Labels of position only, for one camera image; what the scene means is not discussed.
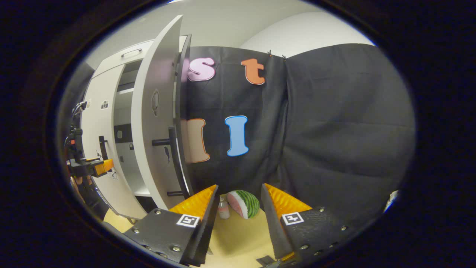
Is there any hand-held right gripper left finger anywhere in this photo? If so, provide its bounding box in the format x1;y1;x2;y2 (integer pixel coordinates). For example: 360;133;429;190
124;185;220;267

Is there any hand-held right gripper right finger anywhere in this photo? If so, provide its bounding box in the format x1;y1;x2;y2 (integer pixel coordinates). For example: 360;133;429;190
260;183;359;262

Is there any white double-door shoe cabinet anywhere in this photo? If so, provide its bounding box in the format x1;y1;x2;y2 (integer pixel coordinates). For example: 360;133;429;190
80;34;194;221

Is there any white door with camera sticker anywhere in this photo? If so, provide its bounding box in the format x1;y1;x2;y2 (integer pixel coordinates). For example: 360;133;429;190
81;63;147;220

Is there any white door with headphone sticker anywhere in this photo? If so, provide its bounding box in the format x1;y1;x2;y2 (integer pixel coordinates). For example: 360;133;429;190
131;15;194;211

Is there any white cabinet drawer front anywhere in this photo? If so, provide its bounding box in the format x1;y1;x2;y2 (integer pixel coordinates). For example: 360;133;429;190
91;35;188;79

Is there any small clear bottle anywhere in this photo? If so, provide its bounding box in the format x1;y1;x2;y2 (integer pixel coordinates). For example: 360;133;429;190
218;196;230;219

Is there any toy watermelon slice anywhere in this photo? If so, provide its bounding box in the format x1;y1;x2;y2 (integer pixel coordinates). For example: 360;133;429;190
227;190;260;219

